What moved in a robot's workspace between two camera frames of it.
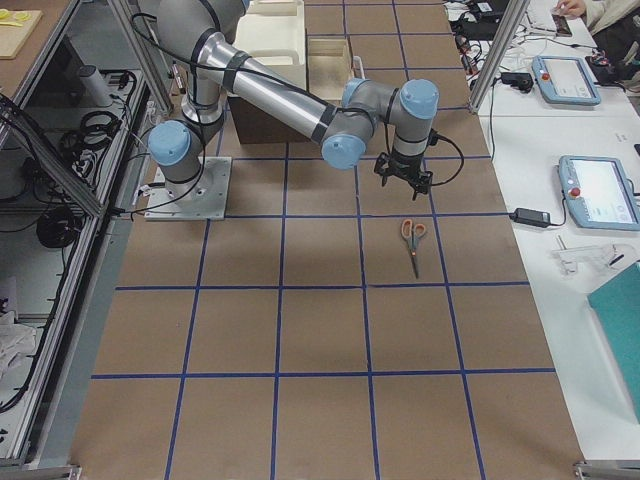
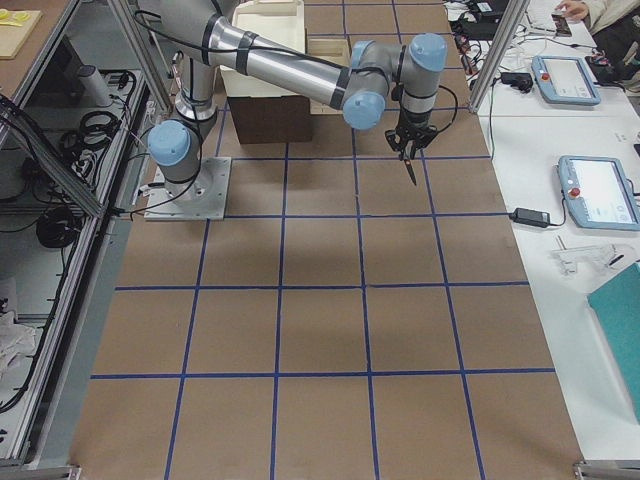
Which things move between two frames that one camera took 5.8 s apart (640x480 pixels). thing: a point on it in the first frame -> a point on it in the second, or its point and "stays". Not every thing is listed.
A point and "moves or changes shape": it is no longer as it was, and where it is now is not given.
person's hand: x=571 y=8 stays
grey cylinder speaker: x=93 y=90 stays
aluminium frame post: x=515 y=9 stays
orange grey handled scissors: x=412 y=233 moves or changes shape
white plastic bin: x=273 y=33 stays
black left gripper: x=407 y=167 -> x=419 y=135
